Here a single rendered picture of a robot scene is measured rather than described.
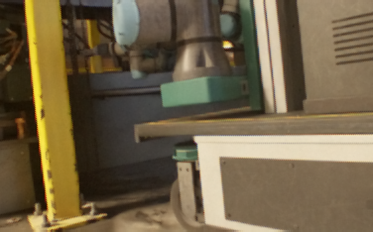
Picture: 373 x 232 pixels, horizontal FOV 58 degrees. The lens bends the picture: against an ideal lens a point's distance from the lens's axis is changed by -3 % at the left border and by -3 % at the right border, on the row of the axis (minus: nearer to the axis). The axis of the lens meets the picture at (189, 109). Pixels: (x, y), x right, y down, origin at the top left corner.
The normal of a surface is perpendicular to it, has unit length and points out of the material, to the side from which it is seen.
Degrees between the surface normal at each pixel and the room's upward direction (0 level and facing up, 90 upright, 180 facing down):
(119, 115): 90
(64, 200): 90
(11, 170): 90
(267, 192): 90
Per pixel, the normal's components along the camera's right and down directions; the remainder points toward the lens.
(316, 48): -0.67, 0.09
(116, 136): 0.53, -0.03
